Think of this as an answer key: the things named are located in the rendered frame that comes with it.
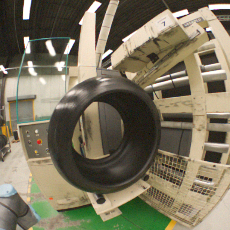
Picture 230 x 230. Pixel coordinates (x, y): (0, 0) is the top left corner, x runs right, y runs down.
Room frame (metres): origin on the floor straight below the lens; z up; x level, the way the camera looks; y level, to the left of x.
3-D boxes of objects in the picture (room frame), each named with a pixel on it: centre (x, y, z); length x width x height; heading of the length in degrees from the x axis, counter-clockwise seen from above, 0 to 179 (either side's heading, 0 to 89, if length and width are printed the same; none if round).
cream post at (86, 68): (0.71, 0.20, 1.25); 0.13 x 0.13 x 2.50; 29
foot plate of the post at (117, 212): (0.71, 0.20, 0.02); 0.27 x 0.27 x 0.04; 29
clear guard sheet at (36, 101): (0.68, 0.69, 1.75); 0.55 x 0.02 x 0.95; 119
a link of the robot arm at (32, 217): (0.06, 0.40, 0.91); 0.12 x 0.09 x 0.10; 160
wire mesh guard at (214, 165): (0.46, -0.34, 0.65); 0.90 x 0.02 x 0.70; 29
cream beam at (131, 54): (0.53, -0.26, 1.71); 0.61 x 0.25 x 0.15; 29
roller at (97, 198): (0.42, 0.18, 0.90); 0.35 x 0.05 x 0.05; 29
